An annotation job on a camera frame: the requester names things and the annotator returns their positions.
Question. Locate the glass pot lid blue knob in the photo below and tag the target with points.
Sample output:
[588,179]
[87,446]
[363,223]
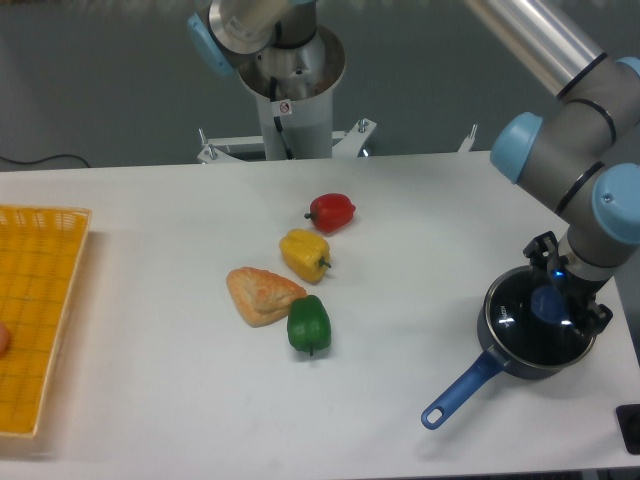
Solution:
[529,326]

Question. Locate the red bell pepper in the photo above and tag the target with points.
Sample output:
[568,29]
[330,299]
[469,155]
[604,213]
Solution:
[330,212]

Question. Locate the blue saucepan with handle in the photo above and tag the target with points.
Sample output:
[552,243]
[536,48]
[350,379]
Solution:
[485,367]

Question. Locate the black box at table edge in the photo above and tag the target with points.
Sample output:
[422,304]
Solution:
[628,417]

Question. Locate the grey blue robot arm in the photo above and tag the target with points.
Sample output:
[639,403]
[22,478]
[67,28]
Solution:
[557,161]

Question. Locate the yellow bell pepper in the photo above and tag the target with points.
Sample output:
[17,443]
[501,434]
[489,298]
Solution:
[306,253]

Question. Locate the yellow woven basket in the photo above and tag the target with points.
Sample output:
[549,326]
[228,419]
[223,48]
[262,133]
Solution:
[41,250]

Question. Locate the green bell pepper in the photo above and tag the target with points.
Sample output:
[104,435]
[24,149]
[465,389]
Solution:
[308,325]

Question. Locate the triangular puff pastry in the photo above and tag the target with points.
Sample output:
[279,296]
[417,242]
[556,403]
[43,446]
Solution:
[260,296]

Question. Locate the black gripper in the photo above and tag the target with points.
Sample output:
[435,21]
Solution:
[548,267]

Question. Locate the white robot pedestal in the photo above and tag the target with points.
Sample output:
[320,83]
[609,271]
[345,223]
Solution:
[293,90]

